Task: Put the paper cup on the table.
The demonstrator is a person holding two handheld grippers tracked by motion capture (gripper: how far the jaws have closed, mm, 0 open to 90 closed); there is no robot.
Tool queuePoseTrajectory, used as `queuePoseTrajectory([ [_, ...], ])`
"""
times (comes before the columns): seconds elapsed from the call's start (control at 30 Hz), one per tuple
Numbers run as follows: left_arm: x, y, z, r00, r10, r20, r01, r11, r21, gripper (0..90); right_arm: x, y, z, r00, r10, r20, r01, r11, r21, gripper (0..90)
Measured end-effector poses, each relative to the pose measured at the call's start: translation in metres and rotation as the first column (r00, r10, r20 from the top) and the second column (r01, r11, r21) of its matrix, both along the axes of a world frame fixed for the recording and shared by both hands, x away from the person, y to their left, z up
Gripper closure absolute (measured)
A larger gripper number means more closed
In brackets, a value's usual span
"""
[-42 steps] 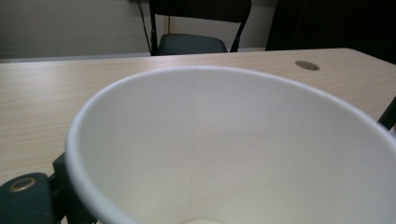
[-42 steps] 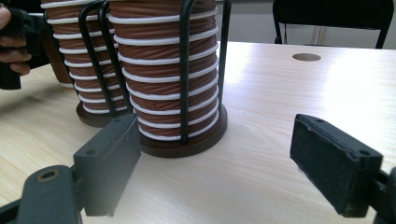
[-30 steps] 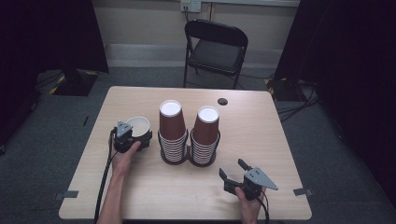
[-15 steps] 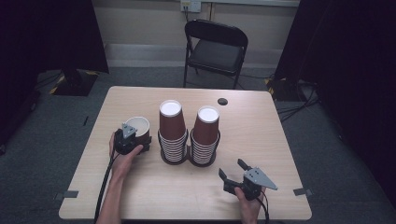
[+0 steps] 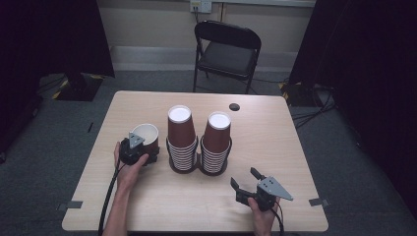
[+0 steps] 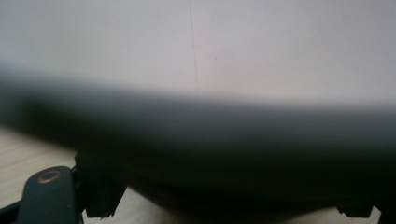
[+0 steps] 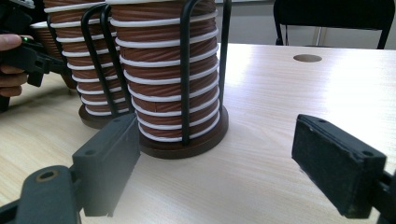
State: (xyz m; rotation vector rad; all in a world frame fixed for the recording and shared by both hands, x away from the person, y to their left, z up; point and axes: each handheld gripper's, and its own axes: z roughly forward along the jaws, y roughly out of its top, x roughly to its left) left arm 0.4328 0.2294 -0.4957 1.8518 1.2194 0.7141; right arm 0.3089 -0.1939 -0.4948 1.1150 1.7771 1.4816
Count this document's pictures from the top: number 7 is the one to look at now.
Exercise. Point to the single brown ribbed cup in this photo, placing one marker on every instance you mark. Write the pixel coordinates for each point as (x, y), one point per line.
(46, 40)

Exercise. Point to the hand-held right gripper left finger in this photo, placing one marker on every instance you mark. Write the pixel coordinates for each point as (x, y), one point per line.
(104, 168)

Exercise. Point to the black chair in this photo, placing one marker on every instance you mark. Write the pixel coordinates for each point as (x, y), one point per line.
(327, 15)

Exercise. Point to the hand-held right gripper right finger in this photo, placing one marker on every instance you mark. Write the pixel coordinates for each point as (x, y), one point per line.
(333, 174)

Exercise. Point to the stack of brown paper cups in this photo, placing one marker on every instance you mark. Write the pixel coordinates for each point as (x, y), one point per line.
(73, 59)
(155, 71)

